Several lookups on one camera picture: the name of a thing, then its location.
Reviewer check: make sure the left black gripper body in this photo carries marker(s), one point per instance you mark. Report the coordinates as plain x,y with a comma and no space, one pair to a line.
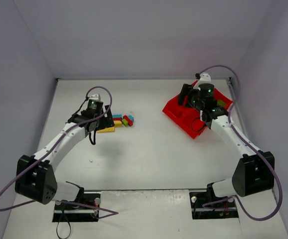
108,119

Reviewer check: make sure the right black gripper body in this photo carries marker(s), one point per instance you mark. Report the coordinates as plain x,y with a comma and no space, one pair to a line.
184,92

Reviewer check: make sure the long yellow lego plate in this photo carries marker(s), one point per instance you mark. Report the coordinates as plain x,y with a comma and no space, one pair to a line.
106,130

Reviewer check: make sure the green lego brick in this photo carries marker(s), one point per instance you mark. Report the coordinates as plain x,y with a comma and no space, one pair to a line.
221,103
125,122

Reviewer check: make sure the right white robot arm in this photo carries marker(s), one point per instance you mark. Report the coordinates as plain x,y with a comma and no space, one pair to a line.
253,170

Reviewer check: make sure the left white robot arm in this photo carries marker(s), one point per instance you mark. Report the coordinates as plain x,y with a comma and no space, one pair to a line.
38,181

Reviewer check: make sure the yellow curved lego brick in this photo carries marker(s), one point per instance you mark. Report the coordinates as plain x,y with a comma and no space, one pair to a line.
118,123

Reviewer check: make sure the long blue lego brick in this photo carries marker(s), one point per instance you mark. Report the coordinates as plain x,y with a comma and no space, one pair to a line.
117,116

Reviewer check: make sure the red divided container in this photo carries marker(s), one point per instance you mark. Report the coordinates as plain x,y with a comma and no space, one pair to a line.
185,116

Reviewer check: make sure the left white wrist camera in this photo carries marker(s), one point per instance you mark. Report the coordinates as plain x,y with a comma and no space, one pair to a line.
95,97

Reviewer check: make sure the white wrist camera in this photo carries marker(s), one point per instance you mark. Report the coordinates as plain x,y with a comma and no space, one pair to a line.
95,97
202,78

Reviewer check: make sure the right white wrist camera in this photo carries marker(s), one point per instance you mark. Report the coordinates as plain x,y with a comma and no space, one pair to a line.
202,78

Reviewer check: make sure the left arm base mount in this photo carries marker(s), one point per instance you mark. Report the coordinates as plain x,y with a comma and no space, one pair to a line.
77,214

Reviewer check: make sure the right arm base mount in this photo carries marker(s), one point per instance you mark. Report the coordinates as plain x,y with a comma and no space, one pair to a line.
222,210

